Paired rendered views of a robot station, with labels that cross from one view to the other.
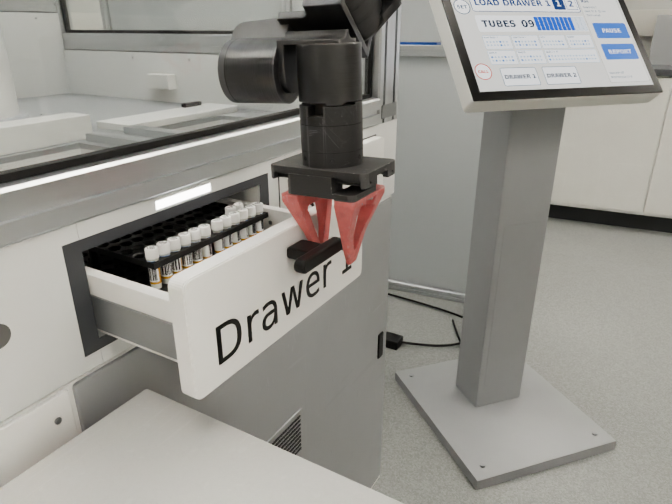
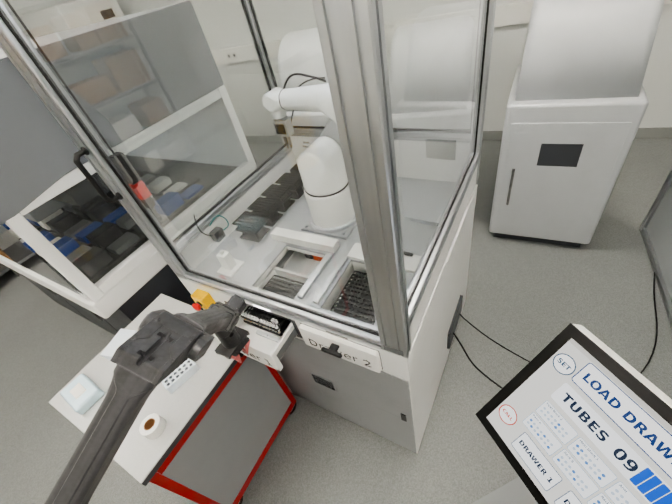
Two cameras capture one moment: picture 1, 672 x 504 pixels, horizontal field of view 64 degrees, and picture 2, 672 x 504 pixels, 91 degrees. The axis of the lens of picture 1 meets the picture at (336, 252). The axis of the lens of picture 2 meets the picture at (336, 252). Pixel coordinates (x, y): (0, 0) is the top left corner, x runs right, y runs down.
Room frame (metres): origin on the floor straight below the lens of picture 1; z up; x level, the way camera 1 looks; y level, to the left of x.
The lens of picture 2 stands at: (0.98, -0.60, 1.83)
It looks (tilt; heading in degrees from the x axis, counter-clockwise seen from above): 42 degrees down; 98
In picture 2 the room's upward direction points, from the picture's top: 15 degrees counter-clockwise
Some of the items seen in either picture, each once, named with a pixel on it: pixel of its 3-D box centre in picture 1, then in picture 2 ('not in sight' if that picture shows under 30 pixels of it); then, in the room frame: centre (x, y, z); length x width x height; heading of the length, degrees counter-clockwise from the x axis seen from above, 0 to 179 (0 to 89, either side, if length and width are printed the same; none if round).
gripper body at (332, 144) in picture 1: (332, 141); (229, 337); (0.50, 0.00, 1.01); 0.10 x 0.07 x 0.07; 60
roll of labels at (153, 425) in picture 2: not in sight; (152, 426); (0.16, -0.14, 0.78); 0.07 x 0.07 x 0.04
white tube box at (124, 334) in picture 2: not in sight; (122, 345); (-0.12, 0.21, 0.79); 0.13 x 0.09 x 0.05; 74
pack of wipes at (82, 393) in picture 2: not in sight; (81, 393); (-0.20, 0.01, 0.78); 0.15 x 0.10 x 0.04; 145
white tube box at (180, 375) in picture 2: not in sight; (178, 372); (0.19, 0.05, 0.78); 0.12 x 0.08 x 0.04; 45
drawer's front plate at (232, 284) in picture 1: (287, 276); (245, 347); (0.49, 0.05, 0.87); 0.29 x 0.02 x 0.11; 150
